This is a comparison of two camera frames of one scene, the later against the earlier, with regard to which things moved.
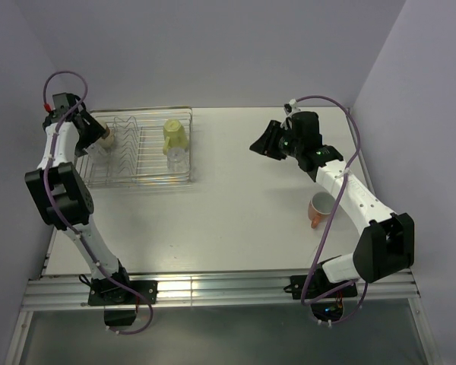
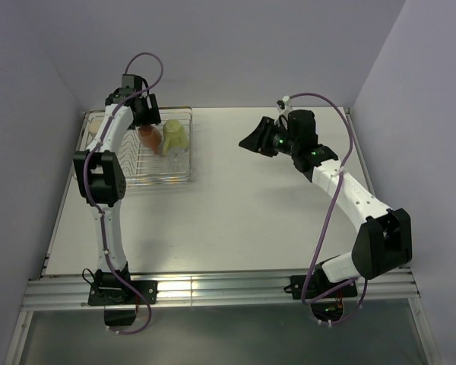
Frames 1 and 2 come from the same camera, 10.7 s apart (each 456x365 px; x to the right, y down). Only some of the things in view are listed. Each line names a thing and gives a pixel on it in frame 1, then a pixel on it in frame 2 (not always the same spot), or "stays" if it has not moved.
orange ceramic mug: (320, 207) → (150, 138)
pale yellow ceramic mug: (175, 135) stays
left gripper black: (96, 131) → (152, 115)
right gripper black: (266, 144) stays
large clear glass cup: (178, 160) stays
